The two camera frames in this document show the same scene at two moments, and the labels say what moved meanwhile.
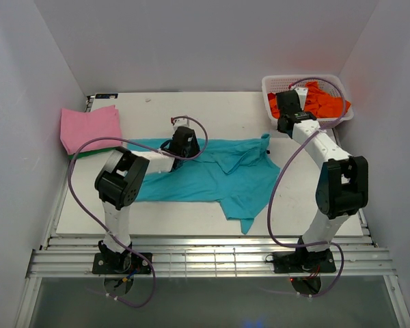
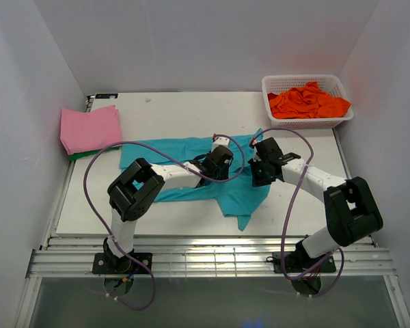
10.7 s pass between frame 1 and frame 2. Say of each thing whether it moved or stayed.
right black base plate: stayed
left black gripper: moved
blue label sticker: stayed
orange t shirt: stayed
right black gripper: moved
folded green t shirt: stayed
